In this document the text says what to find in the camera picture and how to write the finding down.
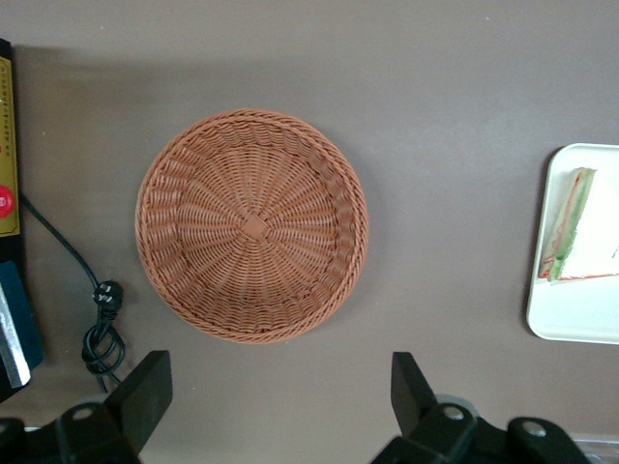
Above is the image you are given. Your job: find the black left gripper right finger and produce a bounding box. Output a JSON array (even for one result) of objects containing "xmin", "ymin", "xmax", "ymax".
[{"xmin": 369, "ymin": 351, "xmax": 592, "ymax": 464}]

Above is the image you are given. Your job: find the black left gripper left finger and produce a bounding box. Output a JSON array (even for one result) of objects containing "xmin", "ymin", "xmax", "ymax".
[{"xmin": 0, "ymin": 350, "xmax": 174, "ymax": 464}]

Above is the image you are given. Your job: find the plastic-wrapped triangle sandwich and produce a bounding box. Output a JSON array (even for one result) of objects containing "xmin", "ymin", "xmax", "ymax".
[{"xmin": 538, "ymin": 166, "xmax": 619, "ymax": 286}]

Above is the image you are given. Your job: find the white rectangular plastic tray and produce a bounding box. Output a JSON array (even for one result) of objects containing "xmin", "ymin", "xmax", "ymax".
[{"xmin": 525, "ymin": 142, "xmax": 619, "ymax": 346}]

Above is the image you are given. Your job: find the brown woven round basket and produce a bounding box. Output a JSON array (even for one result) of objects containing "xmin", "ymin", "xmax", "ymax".
[{"xmin": 134, "ymin": 108, "xmax": 370, "ymax": 345}]

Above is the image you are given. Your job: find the silver and blue machine bar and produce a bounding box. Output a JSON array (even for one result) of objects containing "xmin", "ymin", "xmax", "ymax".
[{"xmin": 0, "ymin": 259, "xmax": 45, "ymax": 389}]

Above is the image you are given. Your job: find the clear acrylic box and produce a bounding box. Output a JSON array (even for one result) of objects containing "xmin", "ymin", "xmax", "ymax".
[{"xmin": 570, "ymin": 433, "xmax": 619, "ymax": 464}]

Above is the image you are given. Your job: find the black machine with yellow panel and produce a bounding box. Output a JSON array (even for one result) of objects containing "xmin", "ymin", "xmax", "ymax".
[{"xmin": 0, "ymin": 37, "xmax": 45, "ymax": 403}]

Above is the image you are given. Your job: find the black power cable with plug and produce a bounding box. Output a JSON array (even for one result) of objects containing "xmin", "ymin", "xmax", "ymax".
[{"xmin": 18, "ymin": 190, "xmax": 127, "ymax": 393}]

